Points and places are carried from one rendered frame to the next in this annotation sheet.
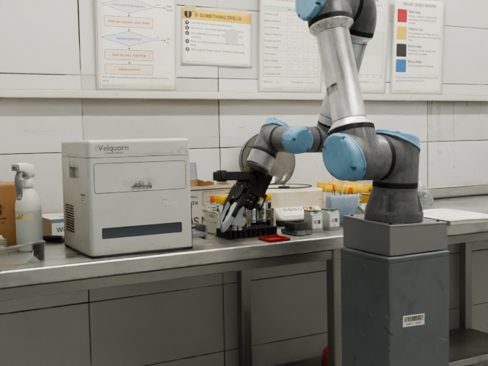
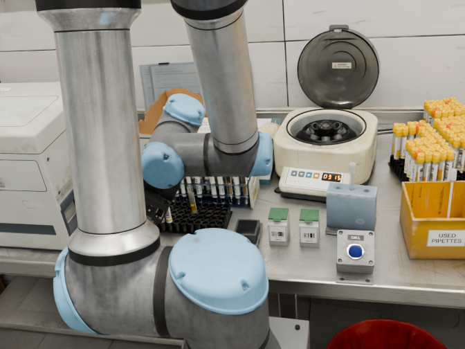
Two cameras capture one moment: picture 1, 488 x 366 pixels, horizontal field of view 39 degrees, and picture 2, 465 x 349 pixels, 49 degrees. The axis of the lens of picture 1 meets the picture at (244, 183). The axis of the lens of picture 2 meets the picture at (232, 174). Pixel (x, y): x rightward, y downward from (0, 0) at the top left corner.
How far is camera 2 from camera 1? 1.71 m
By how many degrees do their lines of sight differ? 50
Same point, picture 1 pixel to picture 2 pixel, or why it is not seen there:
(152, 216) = (16, 216)
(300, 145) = (153, 180)
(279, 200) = (289, 158)
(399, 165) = (181, 335)
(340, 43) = (68, 73)
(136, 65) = not seen: outside the picture
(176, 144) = (19, 141)
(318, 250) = not seen: hidden behind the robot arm
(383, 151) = (131, 314)
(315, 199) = (345, 165)
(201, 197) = not seen: hidden behind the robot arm
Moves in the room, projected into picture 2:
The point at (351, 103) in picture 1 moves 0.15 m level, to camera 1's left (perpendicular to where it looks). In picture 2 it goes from (83, 207) to (19, 173)
